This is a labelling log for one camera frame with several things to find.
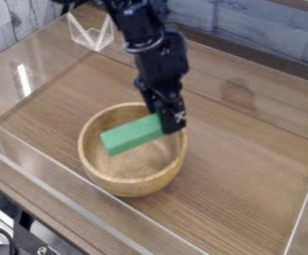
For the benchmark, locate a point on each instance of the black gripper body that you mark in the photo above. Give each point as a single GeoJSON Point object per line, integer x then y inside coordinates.
{"type": "Point", "coordinates": [160, 52]}

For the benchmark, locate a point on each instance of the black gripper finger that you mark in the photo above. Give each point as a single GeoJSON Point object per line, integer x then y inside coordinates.
{"type": "Point", "coordinates": [172, 115]}
{"type": "Point", "coordinates": [151, 100]}

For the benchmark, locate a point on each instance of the green rectangular block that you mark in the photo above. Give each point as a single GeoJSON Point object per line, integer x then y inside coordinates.
{"type": "Point", "coordinates": [132, 134]}

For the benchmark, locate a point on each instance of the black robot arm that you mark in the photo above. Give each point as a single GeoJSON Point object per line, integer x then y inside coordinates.
{"type": "Point", "coordinates": [135, 16]}

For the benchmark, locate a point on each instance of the wooden bowl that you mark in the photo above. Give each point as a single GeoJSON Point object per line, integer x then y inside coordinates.
{"type": "Point", "coordinates": [144, 169]}

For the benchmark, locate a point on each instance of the clear acrylic enclosure walls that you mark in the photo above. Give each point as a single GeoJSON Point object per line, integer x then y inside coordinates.
{"type": "Point", "coordinates": [238, 201]}

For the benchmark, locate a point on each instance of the black table leg bracket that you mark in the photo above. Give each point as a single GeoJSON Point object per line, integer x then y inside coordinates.
{"type": "Point", "coordinates": [36, 239]}

